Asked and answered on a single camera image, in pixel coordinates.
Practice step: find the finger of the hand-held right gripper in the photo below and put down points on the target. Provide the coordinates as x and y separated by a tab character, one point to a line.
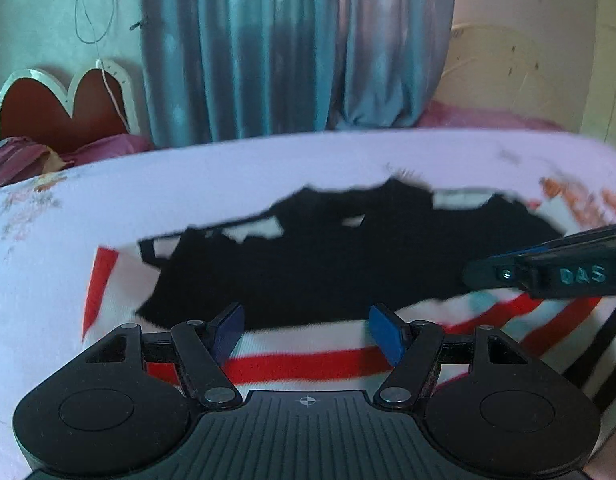
597	237
547	275

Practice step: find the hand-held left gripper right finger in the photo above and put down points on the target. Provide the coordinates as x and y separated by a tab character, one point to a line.
387	332

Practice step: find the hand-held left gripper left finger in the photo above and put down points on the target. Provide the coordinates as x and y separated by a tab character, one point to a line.
228	332

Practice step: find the striped cat print sweater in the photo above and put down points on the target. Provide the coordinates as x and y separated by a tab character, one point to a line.
298	260

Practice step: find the light pink pillow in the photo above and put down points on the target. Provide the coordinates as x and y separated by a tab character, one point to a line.
487	117

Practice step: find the cream metal headboard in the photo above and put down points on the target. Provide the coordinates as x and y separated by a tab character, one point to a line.
512	75

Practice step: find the bed with pink floral sheet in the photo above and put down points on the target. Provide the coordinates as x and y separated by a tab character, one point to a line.
38	285

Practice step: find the dark pink pillow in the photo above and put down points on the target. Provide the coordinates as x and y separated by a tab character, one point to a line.
113	147

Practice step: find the folded patterned quilt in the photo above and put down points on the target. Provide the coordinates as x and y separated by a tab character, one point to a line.
18	160

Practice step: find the tied blue curtain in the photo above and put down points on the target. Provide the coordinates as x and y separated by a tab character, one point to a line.
392	50

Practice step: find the red heart-shaped headboard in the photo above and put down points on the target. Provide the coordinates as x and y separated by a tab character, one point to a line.
38	110

